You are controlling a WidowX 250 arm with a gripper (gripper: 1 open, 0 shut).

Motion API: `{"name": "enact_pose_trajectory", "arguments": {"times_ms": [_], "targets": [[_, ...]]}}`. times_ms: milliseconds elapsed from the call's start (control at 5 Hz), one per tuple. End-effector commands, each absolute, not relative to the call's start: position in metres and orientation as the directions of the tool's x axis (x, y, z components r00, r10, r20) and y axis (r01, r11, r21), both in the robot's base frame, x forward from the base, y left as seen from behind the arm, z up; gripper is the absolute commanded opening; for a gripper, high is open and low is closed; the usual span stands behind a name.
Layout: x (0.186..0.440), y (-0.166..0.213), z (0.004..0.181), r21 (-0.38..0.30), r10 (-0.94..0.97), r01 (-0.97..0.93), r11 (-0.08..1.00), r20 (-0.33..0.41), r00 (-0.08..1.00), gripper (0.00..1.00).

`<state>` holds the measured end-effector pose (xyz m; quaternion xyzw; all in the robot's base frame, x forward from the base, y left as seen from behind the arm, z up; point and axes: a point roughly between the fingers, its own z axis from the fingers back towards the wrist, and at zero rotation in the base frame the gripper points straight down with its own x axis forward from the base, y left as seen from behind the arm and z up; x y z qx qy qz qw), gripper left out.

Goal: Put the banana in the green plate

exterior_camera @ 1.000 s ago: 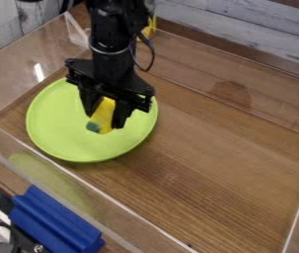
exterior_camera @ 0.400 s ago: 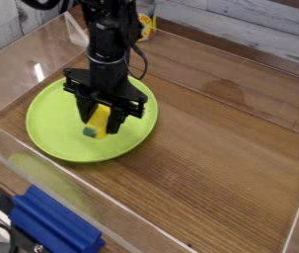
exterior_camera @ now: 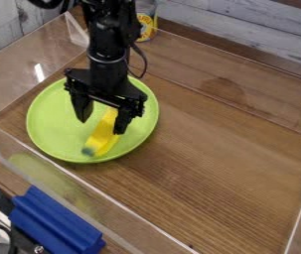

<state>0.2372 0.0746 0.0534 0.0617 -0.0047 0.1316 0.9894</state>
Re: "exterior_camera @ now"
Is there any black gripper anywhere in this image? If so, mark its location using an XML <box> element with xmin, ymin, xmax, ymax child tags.
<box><xmin>66</xmin><ymin>60</ymin><xmax>148</xmax><ymax>135</ymax></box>

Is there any yellow toy banana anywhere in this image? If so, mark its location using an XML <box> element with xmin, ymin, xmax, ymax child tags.
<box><xmin>81</xmin><ymin>107</ymin><xmax>119</xmax><ymax>157</ymax></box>

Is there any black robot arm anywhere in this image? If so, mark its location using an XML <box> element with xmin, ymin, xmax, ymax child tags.
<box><xmin>65</xmin><ymin>0</ymin><xmax>148</xmax><ymax>135</ymax></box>

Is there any green plate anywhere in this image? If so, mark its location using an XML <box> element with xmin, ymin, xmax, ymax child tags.
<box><xmin>26</xmin><ymin>77</ymin><xmax>160</xmax><ymax>164</ymax></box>

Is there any yellow labelled tin can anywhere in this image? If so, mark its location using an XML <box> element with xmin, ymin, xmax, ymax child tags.
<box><xmin>136</xmin><ymin>0</ymin><xmax>158</xmax><ymax>43</ymax></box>

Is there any blue plastic block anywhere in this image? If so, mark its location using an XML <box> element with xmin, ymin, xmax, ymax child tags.
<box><xmin>10</xmin><ymin>186</ymin><xmax>106</xmax><ymax>254</ymax></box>

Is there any clear acrylic corner bracket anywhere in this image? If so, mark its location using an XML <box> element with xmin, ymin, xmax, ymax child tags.
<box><xmin>66</xmin><ymin>12</ymin><xmax>89</xmax><ymax>48</ymax></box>

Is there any clear acrylic front wall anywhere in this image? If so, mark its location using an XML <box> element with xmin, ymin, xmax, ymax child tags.
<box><xmin>0</xmin><ymin>129</ymin><xmax>200</xmax><ymax>254</ymax></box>

